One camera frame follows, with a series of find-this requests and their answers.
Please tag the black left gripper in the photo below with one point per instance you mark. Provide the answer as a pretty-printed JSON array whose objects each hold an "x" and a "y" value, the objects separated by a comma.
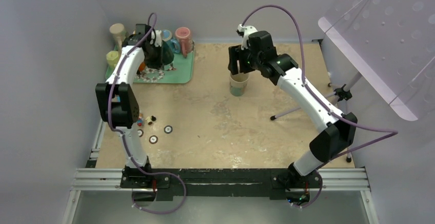
[{"x": 156, "y": 64}]

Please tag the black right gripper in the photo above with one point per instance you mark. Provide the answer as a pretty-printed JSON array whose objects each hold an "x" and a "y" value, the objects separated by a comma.
[{"x": 236, "y": 54}]

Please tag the blue handled mug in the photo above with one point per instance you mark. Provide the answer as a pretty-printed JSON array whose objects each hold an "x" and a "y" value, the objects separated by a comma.
[{"x": 171, "y": 41}]

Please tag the pink ghost mug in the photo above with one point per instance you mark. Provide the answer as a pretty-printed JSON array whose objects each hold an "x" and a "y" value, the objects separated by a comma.
[{"x": 184, "y": 37}]

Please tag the light green mug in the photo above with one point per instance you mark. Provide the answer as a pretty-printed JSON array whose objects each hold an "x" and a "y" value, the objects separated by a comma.
[{"x": 112, "y": 58}]

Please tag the orange mug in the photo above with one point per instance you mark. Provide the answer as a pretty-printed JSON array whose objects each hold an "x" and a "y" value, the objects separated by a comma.
[{"x": 142, "y": 67}]

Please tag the dark green mug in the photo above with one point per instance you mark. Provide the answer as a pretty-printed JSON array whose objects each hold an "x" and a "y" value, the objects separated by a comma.
[{"x": 167, "y": 55}]

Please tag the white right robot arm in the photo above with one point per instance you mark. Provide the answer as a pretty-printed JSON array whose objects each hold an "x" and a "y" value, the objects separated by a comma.
[{"x": 335, "y": 129}]

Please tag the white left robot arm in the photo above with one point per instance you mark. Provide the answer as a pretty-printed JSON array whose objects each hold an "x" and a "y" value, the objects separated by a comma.
[{"x": 120, "y": 109}]

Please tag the beige tall mug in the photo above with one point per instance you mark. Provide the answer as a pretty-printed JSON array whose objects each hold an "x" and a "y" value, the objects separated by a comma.
[{"x": 118, "y": 32}]

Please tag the green floral tray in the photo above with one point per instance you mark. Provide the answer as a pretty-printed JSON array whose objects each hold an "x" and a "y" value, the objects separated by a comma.
[{"x": 179, "y": 72}]

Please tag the small beige black toy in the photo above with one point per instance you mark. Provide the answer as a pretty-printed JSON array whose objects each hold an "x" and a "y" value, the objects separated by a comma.
[{"x": 150, "y": 119}]

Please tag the small colourful toy figure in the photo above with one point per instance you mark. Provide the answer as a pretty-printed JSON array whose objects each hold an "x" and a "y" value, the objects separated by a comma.
[{"x": 140, "y": 120}]

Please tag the round black white disc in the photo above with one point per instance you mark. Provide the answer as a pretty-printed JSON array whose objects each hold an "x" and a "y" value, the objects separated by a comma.
[{"x": 168, "y": 129}]

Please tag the round dark disc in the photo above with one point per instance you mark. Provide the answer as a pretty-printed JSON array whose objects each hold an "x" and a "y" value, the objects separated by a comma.
[{"x": 140, "y": 132}]

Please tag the round brown white disc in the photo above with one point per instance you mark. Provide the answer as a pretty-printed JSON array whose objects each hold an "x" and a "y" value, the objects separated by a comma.
[{"x": 153, "y": 139}]

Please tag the translucent perforated panel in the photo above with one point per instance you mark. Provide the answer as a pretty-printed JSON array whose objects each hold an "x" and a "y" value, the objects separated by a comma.
[{"x": 391, "y": 43}]

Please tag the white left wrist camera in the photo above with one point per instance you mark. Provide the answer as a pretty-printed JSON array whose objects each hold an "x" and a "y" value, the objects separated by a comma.
[{"x": 156, "y": 38}]

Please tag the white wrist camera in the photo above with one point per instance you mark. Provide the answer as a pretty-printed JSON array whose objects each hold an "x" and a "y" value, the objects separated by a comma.
[
  {"x": 156, "y": 38},
  {"x": 244, "y": 32}
]

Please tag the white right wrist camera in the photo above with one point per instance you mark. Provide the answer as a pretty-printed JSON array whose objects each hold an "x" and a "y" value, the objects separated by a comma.
[{"x": 244, "y": 32}]

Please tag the aluminium frame rail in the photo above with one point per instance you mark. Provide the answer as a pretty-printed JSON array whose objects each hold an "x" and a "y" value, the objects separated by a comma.
[{"x": 91, "y": 178}]

